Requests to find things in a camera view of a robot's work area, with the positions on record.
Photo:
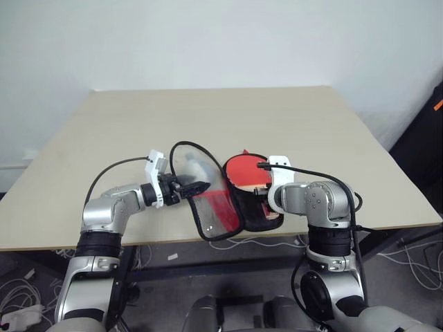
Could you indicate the red table tennis paddle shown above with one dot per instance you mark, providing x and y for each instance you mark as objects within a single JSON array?
[{"x": 242, "y": 169}]

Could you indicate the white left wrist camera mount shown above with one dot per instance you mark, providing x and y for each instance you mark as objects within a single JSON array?
[{"x": 154, "y": 173}]

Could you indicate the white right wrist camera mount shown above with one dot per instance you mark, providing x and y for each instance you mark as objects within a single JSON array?
[{"x": 281, "y": 173}]

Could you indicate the black metal table frame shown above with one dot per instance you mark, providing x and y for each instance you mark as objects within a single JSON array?
[{"x": 225, "y": 268}]

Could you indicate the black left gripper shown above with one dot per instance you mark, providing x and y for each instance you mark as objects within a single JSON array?
[{"x": 171, "y": 190}]

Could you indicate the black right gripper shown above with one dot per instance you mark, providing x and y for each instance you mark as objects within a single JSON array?
[{"x": 261, "y": 192}]

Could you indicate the black bag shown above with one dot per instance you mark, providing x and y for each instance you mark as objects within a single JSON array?
[{"x": 418, "y": 148}]

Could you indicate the white power strip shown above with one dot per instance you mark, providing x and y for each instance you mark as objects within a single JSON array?
[{"x": 20, "y": 316}]

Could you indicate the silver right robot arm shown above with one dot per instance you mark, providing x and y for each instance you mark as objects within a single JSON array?
[{"x": 322, "y": 200}]

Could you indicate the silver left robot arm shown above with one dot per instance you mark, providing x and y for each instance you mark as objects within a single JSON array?
[{"x": 104, "y": 214}]

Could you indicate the red black paddle case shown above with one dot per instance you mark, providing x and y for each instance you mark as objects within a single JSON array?
[{"x": 221, "y": 207}]

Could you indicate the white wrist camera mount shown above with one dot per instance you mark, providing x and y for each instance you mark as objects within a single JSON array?
[
  {"x": 154, "y": 173},
  {"x": 281, "y": 173}
]

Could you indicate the grey rounded robot leg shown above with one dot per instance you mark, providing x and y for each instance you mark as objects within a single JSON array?
[
  {"x": 285, "y": 314},
  {"x": 202, "y": 314}
]

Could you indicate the black metal rod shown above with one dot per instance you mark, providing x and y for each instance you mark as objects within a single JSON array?
[{"x": 420, "y": 235}]

